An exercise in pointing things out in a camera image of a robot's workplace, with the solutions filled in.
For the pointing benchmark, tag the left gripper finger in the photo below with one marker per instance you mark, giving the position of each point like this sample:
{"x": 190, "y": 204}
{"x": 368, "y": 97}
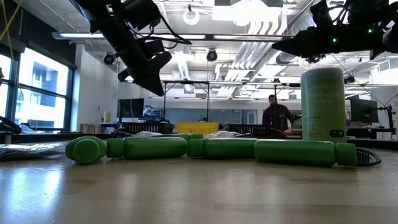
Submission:
{"x": 158, "y": 77}
{"x": 147, "y": 81}

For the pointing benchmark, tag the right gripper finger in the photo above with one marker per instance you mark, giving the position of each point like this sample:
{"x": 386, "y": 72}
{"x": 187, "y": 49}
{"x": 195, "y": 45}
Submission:
{"x": 293, "y": 40}
{"x": 295, "y": 50}

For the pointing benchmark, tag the green travel bottle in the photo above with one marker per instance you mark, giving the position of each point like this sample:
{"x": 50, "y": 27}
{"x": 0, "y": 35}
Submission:
{"x": 227, "y": 148}
{"x": 186, "y": 136}
{"x": 152, "y": 147}
{"x": 295, "y": 152}
{"x": 85, "y": 151}

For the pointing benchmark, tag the black round disc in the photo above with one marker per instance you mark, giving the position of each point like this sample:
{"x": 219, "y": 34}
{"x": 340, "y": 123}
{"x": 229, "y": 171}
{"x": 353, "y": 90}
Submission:
{"x": 362, "y": 154}

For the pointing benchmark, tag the black round item clear bag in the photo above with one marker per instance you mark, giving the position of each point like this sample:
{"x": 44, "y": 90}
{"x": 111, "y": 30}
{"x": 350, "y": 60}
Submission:
{"x": 28, "y": 151}

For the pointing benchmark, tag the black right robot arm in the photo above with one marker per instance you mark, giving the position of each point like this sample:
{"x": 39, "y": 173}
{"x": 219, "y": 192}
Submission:
{"x": 363, "y": 40}

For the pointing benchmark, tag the black computer monitor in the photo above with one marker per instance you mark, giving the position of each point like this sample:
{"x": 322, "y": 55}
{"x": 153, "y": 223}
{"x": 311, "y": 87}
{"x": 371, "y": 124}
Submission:
{"x": 363, "y": 110}
{"x": 130, "y": 108}

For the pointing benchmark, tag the black round spotlight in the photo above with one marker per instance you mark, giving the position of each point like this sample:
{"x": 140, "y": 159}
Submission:
{"x": 109, "y": 59}
{"x": 211, "y": 55}

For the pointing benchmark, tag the black slotted plastic basket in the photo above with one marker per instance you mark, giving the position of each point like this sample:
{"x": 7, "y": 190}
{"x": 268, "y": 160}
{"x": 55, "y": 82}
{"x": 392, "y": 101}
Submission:
{"x": 146, "y": 128}
{"x": 248, "y": 130}

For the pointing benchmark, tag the small yellow container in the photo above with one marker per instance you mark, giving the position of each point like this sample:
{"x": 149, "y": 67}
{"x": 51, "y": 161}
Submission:
{"x": 107, "y": 117}

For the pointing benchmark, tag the yellow slotted plastic basket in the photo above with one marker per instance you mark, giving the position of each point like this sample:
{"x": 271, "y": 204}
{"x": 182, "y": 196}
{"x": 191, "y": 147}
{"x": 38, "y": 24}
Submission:
{"x": 198, "y": 127}

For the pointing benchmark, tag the green disinfecting wipes canister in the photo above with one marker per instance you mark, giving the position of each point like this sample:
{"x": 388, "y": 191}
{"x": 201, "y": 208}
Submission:
{"x": 323, "y": 109}

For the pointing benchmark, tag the person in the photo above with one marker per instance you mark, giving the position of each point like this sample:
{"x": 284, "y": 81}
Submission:
{"x": 276, "y": 116}

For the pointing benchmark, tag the long white light strip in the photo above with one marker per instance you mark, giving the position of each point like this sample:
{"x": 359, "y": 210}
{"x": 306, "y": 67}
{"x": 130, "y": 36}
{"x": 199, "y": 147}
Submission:
{"x": 77, "y": 35}

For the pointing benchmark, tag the wooden blocks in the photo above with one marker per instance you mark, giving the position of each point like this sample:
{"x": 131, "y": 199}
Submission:
{"x": 89, "y": 128}

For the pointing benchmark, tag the large window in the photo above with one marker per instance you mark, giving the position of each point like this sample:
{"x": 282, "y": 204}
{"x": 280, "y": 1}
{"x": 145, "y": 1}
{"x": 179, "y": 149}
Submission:
{"x": 43, "y": 77}

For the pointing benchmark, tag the black camera cluster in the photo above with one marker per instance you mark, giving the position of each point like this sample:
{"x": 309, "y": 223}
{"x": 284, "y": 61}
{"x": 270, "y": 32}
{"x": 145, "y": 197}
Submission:
{"x": 315, "y": 58}

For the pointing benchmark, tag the black metal rig frame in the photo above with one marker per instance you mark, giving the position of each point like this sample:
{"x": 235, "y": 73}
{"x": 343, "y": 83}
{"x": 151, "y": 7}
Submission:
{"x": 186, "y": 82}

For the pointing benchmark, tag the small black camera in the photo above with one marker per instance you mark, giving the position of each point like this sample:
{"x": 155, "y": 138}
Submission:
{"x": 349, "y": 79}

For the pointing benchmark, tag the black aluminium table frame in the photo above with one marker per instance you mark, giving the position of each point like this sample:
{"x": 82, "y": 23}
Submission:
{"x": 46, "y": 137}

